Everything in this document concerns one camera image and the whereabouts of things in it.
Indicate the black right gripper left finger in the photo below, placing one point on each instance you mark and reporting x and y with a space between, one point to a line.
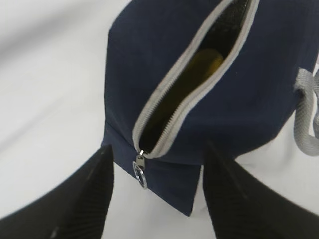
76 209

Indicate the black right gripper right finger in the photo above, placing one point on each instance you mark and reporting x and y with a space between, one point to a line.
241 207

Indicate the navy blue lunch bag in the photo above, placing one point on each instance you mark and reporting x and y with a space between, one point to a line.
158 121

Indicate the yellow banana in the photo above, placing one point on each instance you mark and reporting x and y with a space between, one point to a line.
204 64

